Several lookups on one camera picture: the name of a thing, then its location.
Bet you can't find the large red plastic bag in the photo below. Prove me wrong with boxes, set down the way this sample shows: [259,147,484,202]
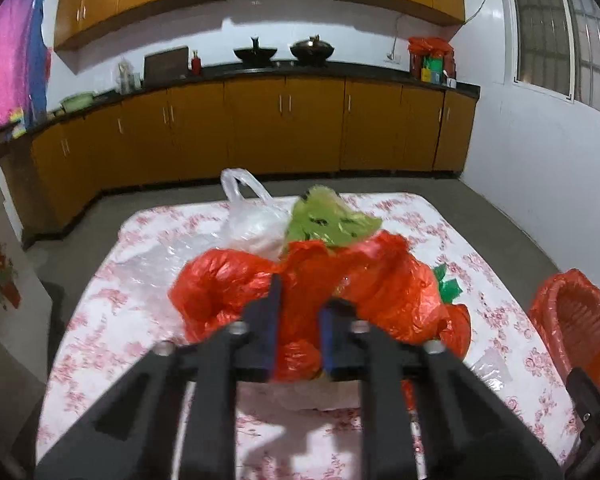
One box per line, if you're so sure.
[168,231,471,382]

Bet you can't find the yellow-green plastic bag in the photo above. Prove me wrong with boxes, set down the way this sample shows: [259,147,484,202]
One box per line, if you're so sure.
[285,185,382,247]

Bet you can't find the other arm black gripper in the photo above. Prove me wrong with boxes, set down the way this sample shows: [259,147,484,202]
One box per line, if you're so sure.
[565,367,600,480]

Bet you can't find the red plastic trash basket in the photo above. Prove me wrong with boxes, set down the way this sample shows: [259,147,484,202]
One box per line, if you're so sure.
[528,269,600,390]

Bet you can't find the lower wooden kitchen cabinets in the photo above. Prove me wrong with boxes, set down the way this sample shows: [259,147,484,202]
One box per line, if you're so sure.
[1,63,481,240]

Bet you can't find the small clear plastic bag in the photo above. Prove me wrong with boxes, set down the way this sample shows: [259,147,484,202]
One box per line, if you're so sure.
[470,348,513,392]

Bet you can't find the dark green plastic bag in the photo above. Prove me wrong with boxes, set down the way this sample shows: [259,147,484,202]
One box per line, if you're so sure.
[432,263,463,304]

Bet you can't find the floral pink white tablecloth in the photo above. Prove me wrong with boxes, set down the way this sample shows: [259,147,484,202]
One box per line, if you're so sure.
[36,193,579,479]

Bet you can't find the flower decal tiled counter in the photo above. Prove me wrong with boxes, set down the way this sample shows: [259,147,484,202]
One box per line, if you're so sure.
[0,188,53,382]

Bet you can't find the clear bubble wrap sheet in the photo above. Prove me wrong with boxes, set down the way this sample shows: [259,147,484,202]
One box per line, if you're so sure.
[119,234,226,324]

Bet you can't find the green pot on counter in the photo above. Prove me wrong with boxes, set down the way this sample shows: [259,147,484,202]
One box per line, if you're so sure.
[60,92,95,114]

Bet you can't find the clear jar on counter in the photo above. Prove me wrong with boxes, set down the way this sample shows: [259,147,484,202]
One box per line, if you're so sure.
[117,58,142,94]

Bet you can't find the dark cutting board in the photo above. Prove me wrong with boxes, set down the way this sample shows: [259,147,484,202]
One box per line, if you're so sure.
[143,47,189,87]

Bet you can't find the red bag on counter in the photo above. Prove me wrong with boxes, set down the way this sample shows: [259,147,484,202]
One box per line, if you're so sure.
[407,37,456,87]

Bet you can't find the red bottle on counter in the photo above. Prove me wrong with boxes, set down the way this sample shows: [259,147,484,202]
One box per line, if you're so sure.
[190,50,201,76]

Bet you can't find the pink sparkly curtain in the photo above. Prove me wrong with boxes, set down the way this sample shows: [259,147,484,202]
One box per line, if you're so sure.
[0,0,52,128]

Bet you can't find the black wok left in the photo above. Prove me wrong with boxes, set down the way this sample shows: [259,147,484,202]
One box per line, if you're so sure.
[234,37,277,68]

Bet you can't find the window with grille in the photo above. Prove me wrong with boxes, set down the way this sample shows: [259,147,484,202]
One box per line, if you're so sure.
[509,0,600,112]

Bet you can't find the black wok with lid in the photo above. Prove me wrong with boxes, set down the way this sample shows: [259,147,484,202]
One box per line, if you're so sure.
[289,35,335,66]

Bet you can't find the white plastic bag with handles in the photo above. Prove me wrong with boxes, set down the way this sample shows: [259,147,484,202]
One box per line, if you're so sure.
[219,168,290,261]

